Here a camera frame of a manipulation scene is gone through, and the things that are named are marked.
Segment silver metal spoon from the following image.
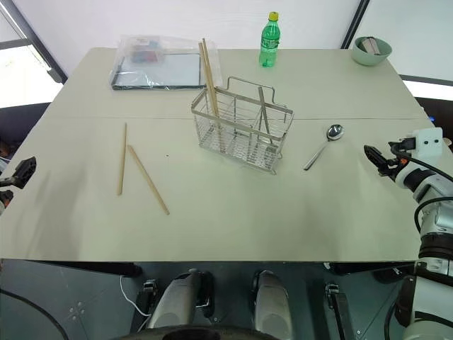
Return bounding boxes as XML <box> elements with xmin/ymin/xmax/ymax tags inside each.
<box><xmin>302</xmin><ymin>123</ymin><xmax>345</xmax><ymax>171</ymax></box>

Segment black window frame bar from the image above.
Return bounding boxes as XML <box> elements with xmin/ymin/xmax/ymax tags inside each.
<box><xmin>340</xmin><ymin>0</ymin><xmax>371</xmax><ymax>50</ymax></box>
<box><xmin>0</xmin><ymin>0</ymin><xmax>69</xmax><ymax>84</ymax></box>

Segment silver robot leg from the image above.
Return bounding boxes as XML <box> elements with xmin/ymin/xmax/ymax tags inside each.
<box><xmin>251</xmin><ymin>269</ymin><xmax>293</xmax><ymax>337</ymax></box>
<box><xmin>146</xmin><ymin>268</ymin><xmax>215</xmax><ymax>331</ymax></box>

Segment wooden chopstick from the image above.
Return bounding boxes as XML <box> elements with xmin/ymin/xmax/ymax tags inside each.
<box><xmin>197</xmin><ymin>42</ymin><xmax>219</xmax><ymax>118</ymax></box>
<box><xmin>127</xmin><ymin>144</ymin><xmax>171</xmax><ymax>216</ymax></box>
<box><xmin>201</xmin><ymin>38</ymin><xmax>221</xmax><ymax>118</ymax></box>
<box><xmin>117</xmin><ymin>122</ymin><xmax>128</xmax><ymax>196</ymax></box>

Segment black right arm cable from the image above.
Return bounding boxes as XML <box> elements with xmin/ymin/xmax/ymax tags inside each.
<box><xmin>395</xmin><ymin>152</ymin><xmax>453</xmax><ymax>232</ymax></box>

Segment green plastic bottle yellow cap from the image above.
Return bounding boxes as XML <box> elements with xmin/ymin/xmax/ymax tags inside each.
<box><xmin>258</xmin><ymin>11</ymin><xmax>281</xmax><ymax>69</ymax></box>

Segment black floor cable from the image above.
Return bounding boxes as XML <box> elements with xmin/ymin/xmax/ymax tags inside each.
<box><xmin>0</xmin><ymin>288</ymin><xmax>69</xmax><ymax>340</ymax></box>

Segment pale green bowl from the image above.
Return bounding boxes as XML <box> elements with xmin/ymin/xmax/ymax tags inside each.
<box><xmin>351</xmin><ymin>35</ymin><xmax>394</xmax><ymax>67</ymax></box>

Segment dark rounded robot body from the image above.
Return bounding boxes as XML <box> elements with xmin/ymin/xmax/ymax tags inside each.
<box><xmin>122</xmin><ymin>325</ymin><xmax>286</xmax><ymax>340</ymax></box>

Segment clear plastic bag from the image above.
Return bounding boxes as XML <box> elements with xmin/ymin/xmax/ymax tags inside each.
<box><xmin>107</xmin><ymin>33</ymin><xmax>223</xmax><ymax>92</ymax></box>

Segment pink box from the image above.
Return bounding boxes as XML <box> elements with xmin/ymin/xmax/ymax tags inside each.
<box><xmin>360</xmin><ymin>36</ymin><xmax>384</xmax><ymax>56</ymax></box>

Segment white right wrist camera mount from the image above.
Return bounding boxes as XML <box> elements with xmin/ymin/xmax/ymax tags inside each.
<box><xmin>406</xmin><ymin>127</ymin><xmax>444</xmax><ymax>157</ymax></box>

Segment colourful small packets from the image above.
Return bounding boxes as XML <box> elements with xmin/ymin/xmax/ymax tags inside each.
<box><xmin>129</xmin><ymin>38</ymin><xmax>164</xmax><ymax>64</ymax></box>

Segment dark flat tray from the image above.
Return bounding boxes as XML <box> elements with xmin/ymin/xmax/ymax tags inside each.
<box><xmin>110</xmin><ymin>52</ymin><xmax>208</xmax><ymax>90</ymax></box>

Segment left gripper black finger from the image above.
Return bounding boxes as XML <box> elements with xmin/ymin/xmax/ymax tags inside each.
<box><xmin>0</xmin><ymin>156</ymin><xmax>38</xmax><ymax>188</ymax></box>
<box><xmin>0</xmin><ymin>189</ymin><xmax>15</xmax><ymax>213</ymax></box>

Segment white floor cable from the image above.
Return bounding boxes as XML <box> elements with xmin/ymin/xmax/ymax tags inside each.
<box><xmin>119</xmin><ymin>273</ymin><xmax>151</xmax><ymax>318</ymax></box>

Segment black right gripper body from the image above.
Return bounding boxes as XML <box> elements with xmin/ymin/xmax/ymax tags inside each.
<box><xmin>388</xmin><ymin>136</ymin><xmax>418</xmax><ymax>167</ymax></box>

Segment black table leg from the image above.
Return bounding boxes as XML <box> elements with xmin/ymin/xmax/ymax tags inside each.
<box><xmin>134</xmin><ymin>278</ymin><xmax>159</xmax><ymax>316</ymax></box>
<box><xmin>324</xmin><ymin>282</ymin><xmax>350</xmax><ymax>340</ymax></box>

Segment metal wire cutlery basket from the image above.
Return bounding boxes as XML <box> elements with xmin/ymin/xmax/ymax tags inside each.
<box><xmin>190</xmin><ymin>76</ymin><xmax>295</xmax><ymax>176</ymax></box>

